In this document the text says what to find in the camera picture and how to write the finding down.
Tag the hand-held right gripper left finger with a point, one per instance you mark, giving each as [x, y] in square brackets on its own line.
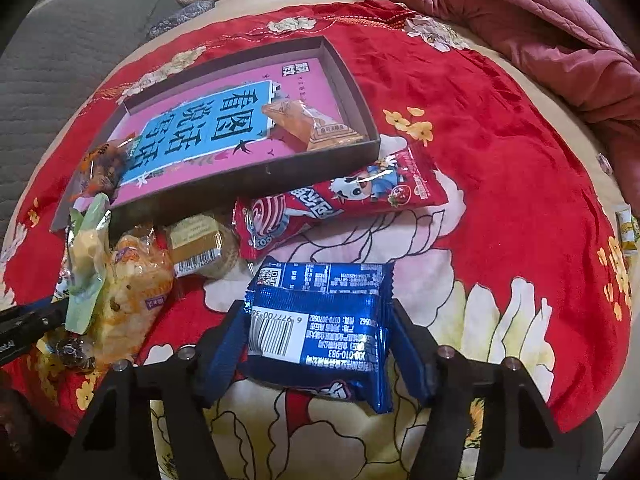
[226, 345]

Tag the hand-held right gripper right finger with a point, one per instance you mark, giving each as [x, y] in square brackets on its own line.
[411, 360]

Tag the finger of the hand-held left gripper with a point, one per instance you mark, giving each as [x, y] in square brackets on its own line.
[30, 327]

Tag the dark brown candy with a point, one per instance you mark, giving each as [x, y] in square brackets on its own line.
[72, 350]

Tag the green snack packet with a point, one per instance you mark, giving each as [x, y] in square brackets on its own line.
[86, 265]

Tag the blue snack packet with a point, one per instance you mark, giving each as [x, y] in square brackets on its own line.
[325, 325]

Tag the yellow cracker packet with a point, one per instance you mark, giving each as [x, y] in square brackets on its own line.
[135, 290]

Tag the red cartoon snack packet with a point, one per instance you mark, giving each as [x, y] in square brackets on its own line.
[320, 205]

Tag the orange striped clear snack packet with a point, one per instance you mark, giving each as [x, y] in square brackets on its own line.
[100, 167]

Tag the cardboard box with pink bottom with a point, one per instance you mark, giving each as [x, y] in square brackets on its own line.
[210, 125]

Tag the tan orange snack packet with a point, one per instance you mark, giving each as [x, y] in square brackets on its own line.
[305, 122]

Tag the round wrapped pastry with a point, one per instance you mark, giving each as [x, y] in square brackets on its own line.
[200, 247]

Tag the red floral blanket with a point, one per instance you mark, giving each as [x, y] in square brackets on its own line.
[500, 185]

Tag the small yellow packet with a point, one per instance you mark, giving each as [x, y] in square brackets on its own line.
[628, 230]

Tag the grey quilted cushion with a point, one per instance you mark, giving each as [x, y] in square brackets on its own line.
[75, 55]

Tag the pink quilted blanket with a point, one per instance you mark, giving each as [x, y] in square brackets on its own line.
[525, 25]

